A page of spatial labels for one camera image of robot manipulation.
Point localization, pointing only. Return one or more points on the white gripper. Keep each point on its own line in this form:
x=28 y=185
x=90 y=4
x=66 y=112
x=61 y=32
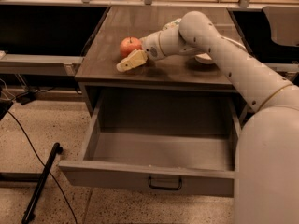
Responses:
x=150 y=47

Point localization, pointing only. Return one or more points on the red apple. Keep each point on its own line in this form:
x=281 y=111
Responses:
x=128 y=45

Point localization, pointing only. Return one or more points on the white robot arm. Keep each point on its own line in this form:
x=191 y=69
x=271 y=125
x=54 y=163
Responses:
x=266 y=176

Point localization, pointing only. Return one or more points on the grey cabinet with top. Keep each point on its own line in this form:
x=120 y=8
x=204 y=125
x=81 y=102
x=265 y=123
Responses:
x=181 y=73

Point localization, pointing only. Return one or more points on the open grey top drawer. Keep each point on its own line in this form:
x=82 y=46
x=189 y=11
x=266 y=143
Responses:
x=134 y=136

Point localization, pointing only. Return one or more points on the crushed green soda can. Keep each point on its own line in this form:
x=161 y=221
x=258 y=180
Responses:
x=172 y=24

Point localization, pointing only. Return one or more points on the white bowl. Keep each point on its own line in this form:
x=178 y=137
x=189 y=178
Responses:
x=204 y=58

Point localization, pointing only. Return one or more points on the grey chair back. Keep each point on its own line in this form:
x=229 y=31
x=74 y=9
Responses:
x=284 y=25

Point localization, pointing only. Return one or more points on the black stand leg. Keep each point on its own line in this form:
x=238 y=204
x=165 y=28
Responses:
x=29 y=212

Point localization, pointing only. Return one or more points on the black drawer handle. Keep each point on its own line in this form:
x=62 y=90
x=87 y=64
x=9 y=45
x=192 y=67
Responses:
x=167 y=184

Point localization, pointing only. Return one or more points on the grey metal rail left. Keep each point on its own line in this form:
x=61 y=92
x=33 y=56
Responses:
x=40 y=65

